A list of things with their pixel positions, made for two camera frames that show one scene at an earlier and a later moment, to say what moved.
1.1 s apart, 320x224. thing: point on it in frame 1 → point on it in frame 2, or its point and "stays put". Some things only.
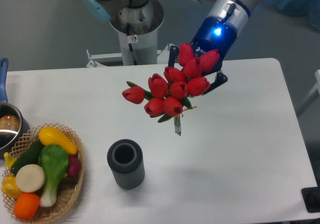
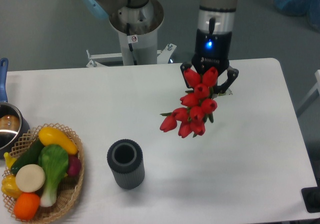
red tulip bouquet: (168, 96) → (197, 105)
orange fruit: (26, 205) stays put
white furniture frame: (314, 95) stays put
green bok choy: (53, 162) stays put
